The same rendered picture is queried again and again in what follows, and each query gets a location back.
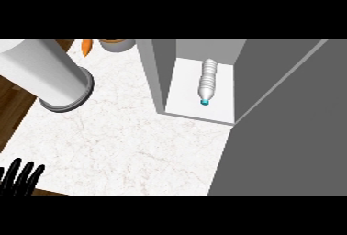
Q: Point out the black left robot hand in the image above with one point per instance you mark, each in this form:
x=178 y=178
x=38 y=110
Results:
x=17 y=180

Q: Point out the grey cabinet with white shelf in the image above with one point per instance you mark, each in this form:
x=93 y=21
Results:
x=189 y=91

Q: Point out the clear water bottle, blue cap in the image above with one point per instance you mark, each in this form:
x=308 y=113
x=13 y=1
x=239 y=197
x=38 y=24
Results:
x=206 y=81

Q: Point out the white cylinder with grey rim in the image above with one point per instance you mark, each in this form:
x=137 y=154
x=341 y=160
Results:
x=42 y=72

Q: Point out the orange carrot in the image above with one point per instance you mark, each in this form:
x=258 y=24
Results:
x=85 y=46

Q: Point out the grey pot with brown contents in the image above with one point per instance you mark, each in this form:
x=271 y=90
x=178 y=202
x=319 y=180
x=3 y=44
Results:
x=116 y=46

